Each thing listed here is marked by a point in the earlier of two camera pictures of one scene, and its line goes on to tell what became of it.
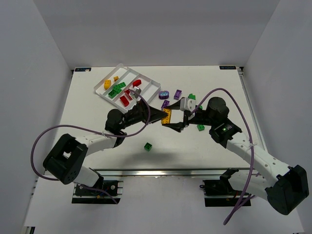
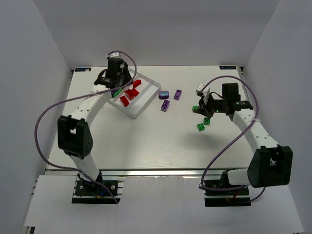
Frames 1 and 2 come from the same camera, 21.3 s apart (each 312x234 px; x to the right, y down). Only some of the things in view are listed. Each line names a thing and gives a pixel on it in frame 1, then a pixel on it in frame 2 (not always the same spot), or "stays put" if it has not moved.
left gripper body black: (142, 113) → (118, 86)
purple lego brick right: (177, 94) stays put
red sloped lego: (136, 83) stays put
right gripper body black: (186, 116) → (204, 107)
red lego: (124, 100) stays put
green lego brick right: (201, 127) stays put
